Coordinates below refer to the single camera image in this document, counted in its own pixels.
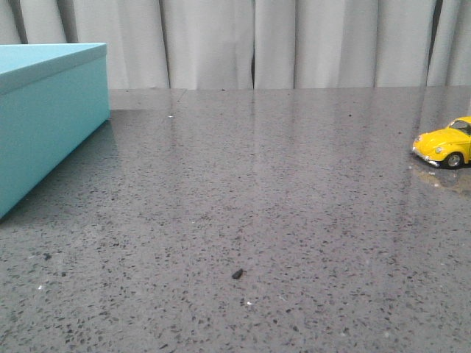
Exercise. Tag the small black debris piece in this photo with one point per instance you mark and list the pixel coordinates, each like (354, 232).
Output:
(237, 274)

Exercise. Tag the light blue storage box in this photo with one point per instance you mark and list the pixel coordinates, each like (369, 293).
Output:
(53, 96)

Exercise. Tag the yellow toy beetle car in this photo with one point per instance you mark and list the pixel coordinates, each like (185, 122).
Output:
(446, 148)

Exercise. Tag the white pleated curtain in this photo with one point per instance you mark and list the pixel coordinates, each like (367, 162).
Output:
(258, 44)

